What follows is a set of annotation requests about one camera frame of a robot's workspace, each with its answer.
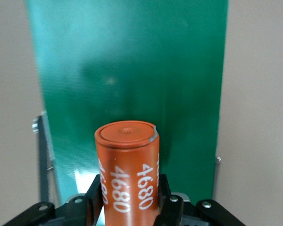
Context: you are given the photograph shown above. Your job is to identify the orange 4680 battery cylinder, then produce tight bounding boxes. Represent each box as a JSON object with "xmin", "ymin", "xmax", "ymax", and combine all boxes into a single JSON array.
[{"xmin": 94, "ymin": 121, "xmax": 161, "ymax": 226}]

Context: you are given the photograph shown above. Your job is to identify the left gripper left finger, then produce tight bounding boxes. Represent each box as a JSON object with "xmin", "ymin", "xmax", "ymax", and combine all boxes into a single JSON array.
[{"xmin": 3, "ymin": 174, "xmax": 105, "ymax": 226}]

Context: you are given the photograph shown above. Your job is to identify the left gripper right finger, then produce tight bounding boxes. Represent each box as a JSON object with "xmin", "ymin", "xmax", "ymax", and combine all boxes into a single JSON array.
[{"xmin": 154, "ymin": 173, "xmax": 247, "ymax": 226}]

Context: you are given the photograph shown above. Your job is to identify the green conveyor belt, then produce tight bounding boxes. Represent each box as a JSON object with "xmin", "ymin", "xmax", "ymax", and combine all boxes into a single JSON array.
[{"xmin": 23, "ymin": 0, "xmax": 231, "ymax": 207}]

